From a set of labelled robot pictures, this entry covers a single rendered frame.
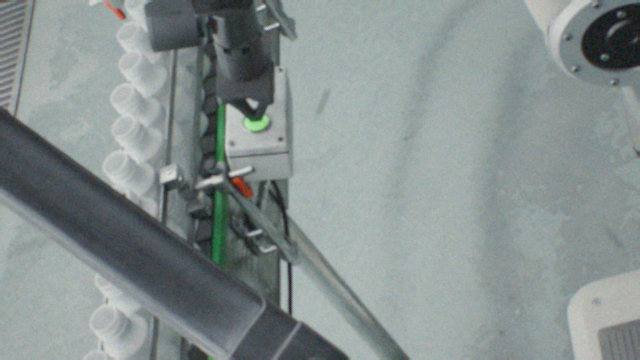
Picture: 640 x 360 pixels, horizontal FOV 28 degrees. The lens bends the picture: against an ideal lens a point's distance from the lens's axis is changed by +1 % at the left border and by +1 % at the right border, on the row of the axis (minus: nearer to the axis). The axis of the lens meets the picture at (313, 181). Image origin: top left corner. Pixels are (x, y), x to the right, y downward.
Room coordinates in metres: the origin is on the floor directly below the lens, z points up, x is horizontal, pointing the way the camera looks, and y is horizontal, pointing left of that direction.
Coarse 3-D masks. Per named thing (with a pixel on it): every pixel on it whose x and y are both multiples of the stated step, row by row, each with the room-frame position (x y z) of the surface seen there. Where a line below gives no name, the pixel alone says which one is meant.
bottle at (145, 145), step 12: (120, 120) 1.35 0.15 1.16; (132, 120) 1.34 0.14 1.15; (120, 132) 1.35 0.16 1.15; (132, 132) 1.32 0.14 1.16; (144, 132) 1.32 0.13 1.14; (156, 132) 1.33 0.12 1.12; (120, 144) 1.33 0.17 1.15; (132, 144) 1.32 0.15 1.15; (144, 144) 1.32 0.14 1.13; (156, 144) 1.31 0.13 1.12; (132, 156) 1.32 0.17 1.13; (144, 156) 1.31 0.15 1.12; (156, 156) 1.30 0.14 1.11; (180, 156) 1.33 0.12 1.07; (156, 168) 1.30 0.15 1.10
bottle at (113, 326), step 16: (96, 320) 1.08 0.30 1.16; (112, 320) 1.09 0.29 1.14; (128, 320) 1.07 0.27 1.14; (144, 320) 1.07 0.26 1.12; (112, 336) 1.05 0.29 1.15; (128, 336) 1.05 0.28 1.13; (144, 336) 1.05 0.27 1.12; (160, 336) 1.07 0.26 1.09; (112, 352) 1.06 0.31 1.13; (128, 352) 1.04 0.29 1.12; (144, 352) 1.04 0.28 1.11; (160, 352) 1.05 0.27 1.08; (176, 352) 1.06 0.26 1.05
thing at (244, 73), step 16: (224, 48) 1.20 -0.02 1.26; (240, 48) 1.19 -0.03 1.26; (256, 48) 1.19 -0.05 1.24; (224, 64) 1.21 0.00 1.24; (240, 64) 1.19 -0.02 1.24; (256, 64) 1.19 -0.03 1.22; (224, 80) 1.21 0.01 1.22; (240, 80) 1.20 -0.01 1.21; (256, 80) 1.19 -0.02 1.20; (224, 96) 1.19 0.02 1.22; (240, 96) 1.18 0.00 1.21; (256, 96) 1.17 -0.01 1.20
